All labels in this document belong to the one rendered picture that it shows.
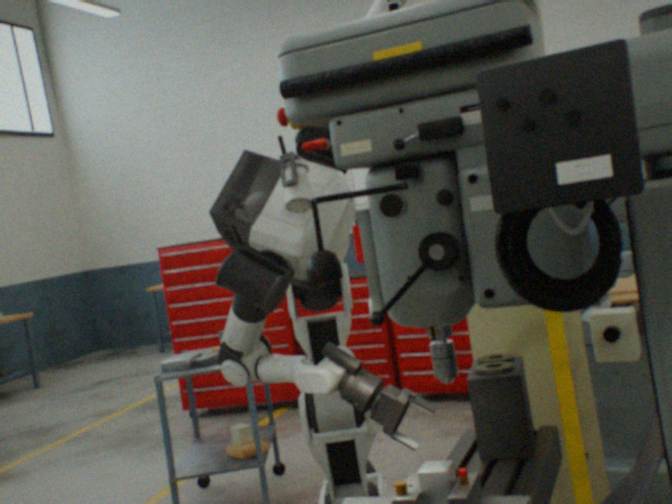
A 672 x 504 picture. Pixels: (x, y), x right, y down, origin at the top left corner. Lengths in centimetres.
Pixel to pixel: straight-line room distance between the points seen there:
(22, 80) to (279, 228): 1093
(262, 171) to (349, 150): 56
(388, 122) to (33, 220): 1110
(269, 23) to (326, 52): 1018
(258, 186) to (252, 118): 969
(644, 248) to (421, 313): 41
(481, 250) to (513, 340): 193
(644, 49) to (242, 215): 99
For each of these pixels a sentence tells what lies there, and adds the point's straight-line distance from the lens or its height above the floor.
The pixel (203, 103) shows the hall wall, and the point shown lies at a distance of 1213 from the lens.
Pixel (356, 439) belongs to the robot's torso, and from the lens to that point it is 242.
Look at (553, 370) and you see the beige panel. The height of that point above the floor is 82.
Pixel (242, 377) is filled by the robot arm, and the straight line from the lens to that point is 217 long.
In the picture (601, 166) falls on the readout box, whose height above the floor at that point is 156.
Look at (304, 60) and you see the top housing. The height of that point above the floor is 184.
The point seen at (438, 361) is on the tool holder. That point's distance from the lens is 169.
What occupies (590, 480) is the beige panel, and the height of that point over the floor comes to 40.
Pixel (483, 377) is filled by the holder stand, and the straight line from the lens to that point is 202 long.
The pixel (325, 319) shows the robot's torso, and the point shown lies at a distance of 238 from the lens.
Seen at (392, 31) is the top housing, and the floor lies 185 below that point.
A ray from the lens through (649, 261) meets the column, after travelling 147.
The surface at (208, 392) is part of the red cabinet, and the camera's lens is 725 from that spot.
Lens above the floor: 156
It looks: 3 degrees down
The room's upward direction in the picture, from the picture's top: 9 degrees counter-clockwise
